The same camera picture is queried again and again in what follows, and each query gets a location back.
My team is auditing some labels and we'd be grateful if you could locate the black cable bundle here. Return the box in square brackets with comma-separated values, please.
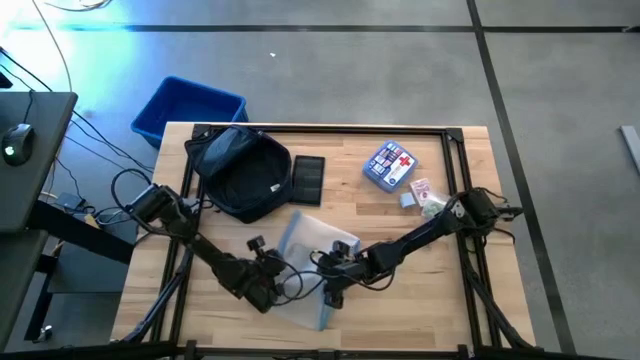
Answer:
[462, 234, 534, 351]
[122, 249, 196, 346]

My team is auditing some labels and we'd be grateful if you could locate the black desk support beam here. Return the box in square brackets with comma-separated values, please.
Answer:
[27, 199, 135, 265]

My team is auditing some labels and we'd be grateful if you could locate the black aluminium table frame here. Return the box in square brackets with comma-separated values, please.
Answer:
[112, 123, 539, 354]

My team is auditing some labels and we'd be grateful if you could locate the black floor cable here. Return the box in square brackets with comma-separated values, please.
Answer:
[69, 108, 155, 175]
[0, 47, 53, 93]

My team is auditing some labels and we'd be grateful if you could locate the thin looped floor cable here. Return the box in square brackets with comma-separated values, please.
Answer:
[42, 0, 114, 13]

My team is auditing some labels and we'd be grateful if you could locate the green clear packet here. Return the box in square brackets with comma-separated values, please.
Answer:
[421, 192, 451, 220]

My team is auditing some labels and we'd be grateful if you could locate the black tablet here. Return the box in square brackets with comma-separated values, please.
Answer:
[289, 154, 326, 207]

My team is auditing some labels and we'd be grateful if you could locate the grey metal bar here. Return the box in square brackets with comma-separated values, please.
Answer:
[619, 124, 640, 176]

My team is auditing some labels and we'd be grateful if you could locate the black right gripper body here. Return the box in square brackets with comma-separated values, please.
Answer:
[324, 254, 381, 310]

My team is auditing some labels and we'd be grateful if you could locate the navy blue backpack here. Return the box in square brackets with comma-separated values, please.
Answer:
[183, 124, 294, 225]

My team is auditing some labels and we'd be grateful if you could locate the pink card pack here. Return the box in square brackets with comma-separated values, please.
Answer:
[409, 177, 433, 206]

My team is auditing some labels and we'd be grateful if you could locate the blue plastic bin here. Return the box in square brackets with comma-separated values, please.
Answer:
[130, 75, 249, 150]

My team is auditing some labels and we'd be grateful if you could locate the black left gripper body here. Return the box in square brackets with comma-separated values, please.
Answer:
[252, 248, 294, 301]

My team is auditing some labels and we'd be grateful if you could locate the black computer mouse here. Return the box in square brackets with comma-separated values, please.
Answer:
[0, 123, 35, 167]

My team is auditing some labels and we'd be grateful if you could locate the clear blue-trimmed zip pouch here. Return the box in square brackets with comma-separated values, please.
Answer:
[274, 209, 362, 332]

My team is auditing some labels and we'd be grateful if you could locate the grey power adapter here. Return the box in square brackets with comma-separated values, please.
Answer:
[54, 191, 86, 212]

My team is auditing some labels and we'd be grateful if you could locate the blue first aid kit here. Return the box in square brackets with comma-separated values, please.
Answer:
[362, 139, 419, 194]

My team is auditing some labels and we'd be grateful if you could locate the dark grey desk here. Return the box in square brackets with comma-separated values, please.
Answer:
[0, 91, 79, 236]

